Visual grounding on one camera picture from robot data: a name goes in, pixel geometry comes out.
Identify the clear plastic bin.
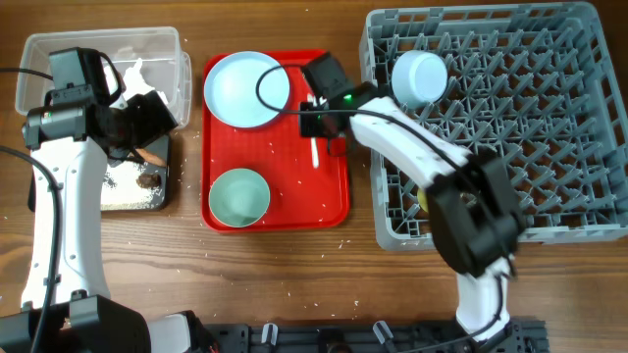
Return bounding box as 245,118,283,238
20,26,192,129

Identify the grey dishwasher rack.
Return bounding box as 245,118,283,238
359,2,627,244

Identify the light blue plate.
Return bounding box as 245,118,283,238
204,51,290,128

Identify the brown sweet potato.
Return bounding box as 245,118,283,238
135,148,167,168

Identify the brown food lump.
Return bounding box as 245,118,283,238
136,174,161,189

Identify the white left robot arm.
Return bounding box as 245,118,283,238
1,47,196,352

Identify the white rice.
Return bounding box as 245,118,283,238
101,162,163,211

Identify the red plastic tray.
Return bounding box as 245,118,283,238
200,49,349,232

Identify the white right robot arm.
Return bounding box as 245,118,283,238
298,53,526,349

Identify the white plastic spoon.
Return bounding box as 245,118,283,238
307,93,320,169

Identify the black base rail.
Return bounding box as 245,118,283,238
205,319,550,353

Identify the light blue bowl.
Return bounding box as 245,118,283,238
392,50,448,109

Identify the black waste tray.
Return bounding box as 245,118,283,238
30,137,168,218

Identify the white wrapper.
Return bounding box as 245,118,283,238
104,58,155,109

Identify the green bowl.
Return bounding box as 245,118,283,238
208,168,271,228

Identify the yellow plastic cup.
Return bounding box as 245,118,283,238
416,188,429,213

